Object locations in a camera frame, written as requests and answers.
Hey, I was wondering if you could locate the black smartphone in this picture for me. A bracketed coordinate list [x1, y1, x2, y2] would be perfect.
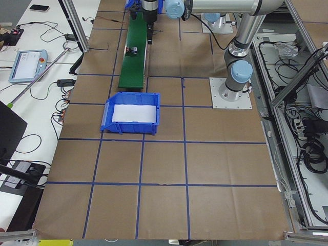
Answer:
[29, 4, 50, 12]

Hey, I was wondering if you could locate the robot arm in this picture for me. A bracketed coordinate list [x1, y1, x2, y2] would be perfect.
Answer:
[203, 13, 231, 28]
[163, 0, 283, 102]

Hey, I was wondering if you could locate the teach pendant tablet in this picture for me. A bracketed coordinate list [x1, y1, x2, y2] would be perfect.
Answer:
[8, 49, 48, 83]

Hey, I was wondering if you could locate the blue destination bin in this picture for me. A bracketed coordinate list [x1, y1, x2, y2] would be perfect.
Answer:
[125, 0, 163, 14]

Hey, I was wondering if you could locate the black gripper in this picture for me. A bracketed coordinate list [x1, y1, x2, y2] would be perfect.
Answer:
[143, 9, 157, 45]

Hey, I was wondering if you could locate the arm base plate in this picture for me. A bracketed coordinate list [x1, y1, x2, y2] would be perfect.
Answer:
[201, 13, 233, 34]
[209, 77, 252, 110]

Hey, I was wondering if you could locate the blue source bin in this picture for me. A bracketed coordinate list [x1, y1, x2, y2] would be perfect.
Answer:
[100, 92, 160, 135]

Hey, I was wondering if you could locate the green conveyor belt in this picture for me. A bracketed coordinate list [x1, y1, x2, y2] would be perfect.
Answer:
[118, 13, 148, 89]

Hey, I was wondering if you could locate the red push button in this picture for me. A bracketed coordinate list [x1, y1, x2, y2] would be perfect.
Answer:
[126, 47, 138, 55]

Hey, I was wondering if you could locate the black power adapter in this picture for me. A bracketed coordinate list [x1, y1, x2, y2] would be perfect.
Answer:
[56, 79, 76, 87]

